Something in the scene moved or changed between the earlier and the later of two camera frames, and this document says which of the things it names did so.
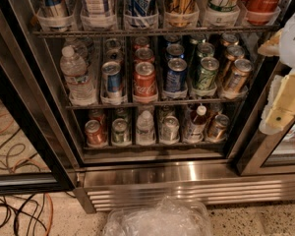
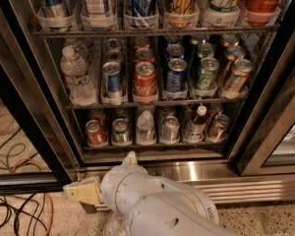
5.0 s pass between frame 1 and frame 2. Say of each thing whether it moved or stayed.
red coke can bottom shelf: stayed
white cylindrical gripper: moved
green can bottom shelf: stayed
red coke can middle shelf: stayed
